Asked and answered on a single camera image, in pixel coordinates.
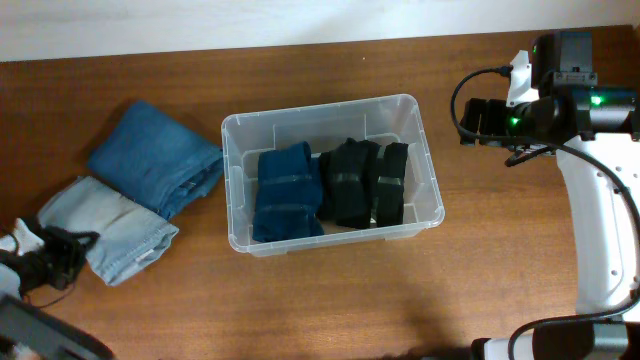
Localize clear plastic storage bin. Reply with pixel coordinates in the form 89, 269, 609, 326
221, 94, 445, 257

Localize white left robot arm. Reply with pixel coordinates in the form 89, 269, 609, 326
1, 226, 115, 359

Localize dark blue jeans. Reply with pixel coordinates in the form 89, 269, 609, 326
88, 101, 224, 220

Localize taped dark blue cloth roll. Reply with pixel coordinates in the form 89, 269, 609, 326
253, 142, 324, 243

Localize taped black cloth roll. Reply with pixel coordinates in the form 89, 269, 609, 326
317, 138, 380, 229
372, 142, 408, 228

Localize light blue jeans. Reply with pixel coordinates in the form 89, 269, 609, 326
37, 176, 179, 286

